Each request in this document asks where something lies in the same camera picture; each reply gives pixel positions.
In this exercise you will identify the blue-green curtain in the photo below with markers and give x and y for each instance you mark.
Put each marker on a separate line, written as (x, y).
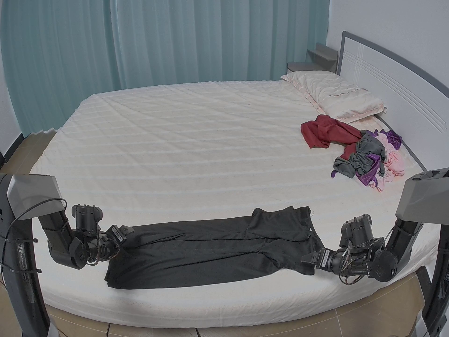
(158, 30)

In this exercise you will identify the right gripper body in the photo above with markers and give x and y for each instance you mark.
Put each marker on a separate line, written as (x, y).
(338, 260)

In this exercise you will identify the dark red garment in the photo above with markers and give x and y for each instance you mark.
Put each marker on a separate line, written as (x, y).
(324, 133)

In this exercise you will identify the grey bedside table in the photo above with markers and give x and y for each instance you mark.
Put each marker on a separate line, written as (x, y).
(303, 65)

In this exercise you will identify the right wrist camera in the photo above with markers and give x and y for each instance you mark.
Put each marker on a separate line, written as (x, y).
(345, 246)

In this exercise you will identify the cream pillow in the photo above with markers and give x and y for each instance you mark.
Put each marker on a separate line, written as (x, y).
(336, 95)

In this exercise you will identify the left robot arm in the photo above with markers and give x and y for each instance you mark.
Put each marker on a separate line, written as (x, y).
(21, 244)

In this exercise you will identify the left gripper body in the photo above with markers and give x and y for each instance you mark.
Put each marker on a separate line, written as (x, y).
(110, 244)

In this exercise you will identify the pile of clothes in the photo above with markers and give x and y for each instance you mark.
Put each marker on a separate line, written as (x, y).
(366, 154)

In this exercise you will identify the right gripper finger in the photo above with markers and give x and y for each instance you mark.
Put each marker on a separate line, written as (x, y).
(310, 258)

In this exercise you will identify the black T-shirt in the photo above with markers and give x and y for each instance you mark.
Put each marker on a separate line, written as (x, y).
(210, 255)

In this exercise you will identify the bed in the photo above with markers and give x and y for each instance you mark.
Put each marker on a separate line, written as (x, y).
(175, 135)

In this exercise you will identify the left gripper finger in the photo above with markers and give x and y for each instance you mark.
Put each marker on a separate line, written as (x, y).
(129, 230)

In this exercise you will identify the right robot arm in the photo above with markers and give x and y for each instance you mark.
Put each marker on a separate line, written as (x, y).
(421, 202)

